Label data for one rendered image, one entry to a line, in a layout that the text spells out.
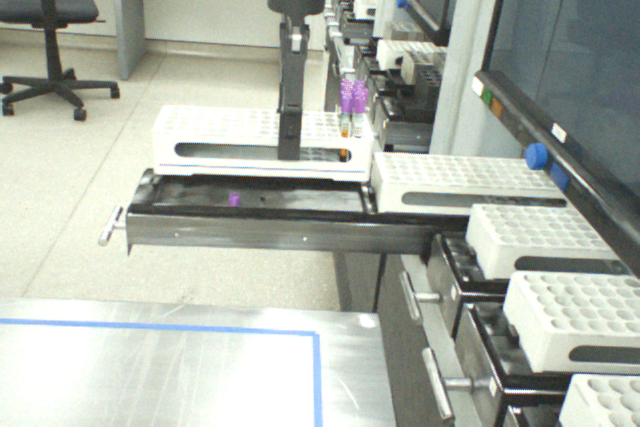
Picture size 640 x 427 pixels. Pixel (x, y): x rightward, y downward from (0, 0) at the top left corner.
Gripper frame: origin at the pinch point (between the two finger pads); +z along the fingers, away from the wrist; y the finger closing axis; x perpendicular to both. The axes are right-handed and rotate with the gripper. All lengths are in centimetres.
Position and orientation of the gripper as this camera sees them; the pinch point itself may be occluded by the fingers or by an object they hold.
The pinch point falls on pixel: (288, 128)
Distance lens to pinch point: 88.3
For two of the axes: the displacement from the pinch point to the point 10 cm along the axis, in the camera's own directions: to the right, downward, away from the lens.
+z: -0.8, 8.9, 4.5
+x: 10.0, 0.4, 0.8
